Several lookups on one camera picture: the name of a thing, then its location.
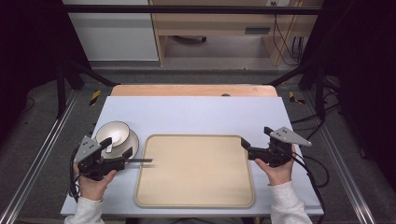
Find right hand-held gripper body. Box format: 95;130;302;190
247;126;313;168

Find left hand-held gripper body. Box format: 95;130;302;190
74;135;127;182

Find person's right hand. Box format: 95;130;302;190
254;145;297;187

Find person's left hand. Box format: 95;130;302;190
72;162;118;202

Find white ceramic spoon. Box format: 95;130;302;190
104;130;123;154

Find white plate with dark rim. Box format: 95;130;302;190
100;128;140;161

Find white bowl with dark rim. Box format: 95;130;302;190
94;120;132;147

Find yellow black tape piece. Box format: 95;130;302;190
288;91;306;105
89;89;103;107

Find white board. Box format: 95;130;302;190
60;95;325;217

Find beige tray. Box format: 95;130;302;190
134;133;256;209

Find black metal stand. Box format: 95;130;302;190
55;58;121;119
266;63;327;123

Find wooden table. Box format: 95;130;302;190
110;84;279;98

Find white cabinet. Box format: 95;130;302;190
62;0;160;62

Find wooden desk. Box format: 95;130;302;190
148;0;325;67

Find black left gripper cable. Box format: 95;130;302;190
68;145;81;203

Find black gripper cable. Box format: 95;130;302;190
68;145;81;203
288;152;327;224

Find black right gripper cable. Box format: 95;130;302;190
288;152;327;224

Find black floor cable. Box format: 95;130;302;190
302;154;331;189

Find aluminium rail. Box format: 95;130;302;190
0;89;79;224
302;90;378;224

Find black hanging cables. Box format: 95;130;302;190
271;1;305;67

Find black frame bar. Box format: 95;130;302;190
61;4;323;16

